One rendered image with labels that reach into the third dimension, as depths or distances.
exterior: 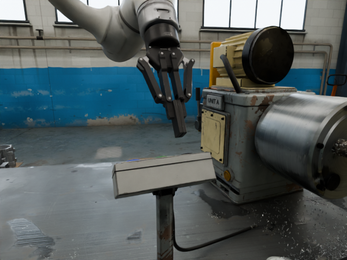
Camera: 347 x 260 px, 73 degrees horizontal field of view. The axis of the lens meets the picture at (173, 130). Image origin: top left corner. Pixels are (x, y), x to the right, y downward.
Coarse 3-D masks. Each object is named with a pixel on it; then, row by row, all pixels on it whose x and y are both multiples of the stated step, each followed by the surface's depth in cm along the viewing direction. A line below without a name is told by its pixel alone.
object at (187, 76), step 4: (192, 60) 51; (188, 64) 50; (192, 64) 50; (188, 68) 50; (192, 68) 50; (184, 72) 51; (188, 72) 49; (184, 76) 51; (188, 76) 49; (184, 80) 50; (188, 80) 49; (184, 84) 50; (188, 84) 48; (184, 88) 49; (188, 88) 48; (184, 92) 50; (188, 92) 48; (188, 96) 47; (188, 100) 49
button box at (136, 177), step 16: (144, 160) 38; (160, 160) 39; (176, 160) 39; (192, 160) 40; (208, 160) 41; (112, 176) 42; (128, 176) 36; (144, 176) 37; (160, 176) 38; (176, 176) 38; (192, 176) 39; (208, 176) 40; (128, 192) 35; (144, 192) 39
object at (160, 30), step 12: (156, 24) 48; (168, 24) 49; (144, 36) 51; (156, 36) 48; (168, 36) 48; (156, 48) 49; (168, 48) 50; (156, 60) 48; (168, 60) 49; (180, 60) 50; (168, 72) 50
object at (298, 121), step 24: (288, 96) 65; (312, 96) 60; (336, 96) 57; (264, 120) 64; (288, 120) 58; (312, 120) 52; (336, 120) 51; (264, 144) 63; (288, 144) 56; (312, 144) 50; (336, 144) 51; (288, 168) 58; (312, 168) 51; (336, 168) 54; (312, 192) 57; (336, 192) 56
